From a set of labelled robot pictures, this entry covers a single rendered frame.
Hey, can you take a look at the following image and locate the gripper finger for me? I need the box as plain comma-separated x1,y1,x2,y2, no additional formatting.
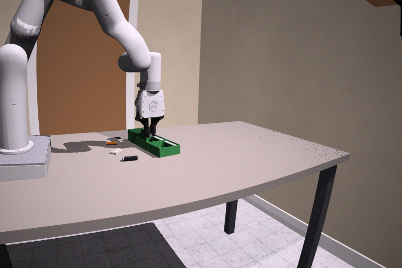
135,111,150,137
150,116,164,136

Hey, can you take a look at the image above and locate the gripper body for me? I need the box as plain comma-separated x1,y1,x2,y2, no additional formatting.
136,89,165,119

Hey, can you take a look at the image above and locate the black aa battery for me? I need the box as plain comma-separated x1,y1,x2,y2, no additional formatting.
122,156,138,161

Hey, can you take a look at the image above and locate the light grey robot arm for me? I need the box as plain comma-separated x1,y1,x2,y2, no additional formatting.
0,0,161,155

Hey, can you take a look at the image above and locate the dark green bin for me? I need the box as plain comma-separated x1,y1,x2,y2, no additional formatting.
128,128,180,158

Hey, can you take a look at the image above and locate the white domino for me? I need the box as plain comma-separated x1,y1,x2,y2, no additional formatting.
110,148,123,155

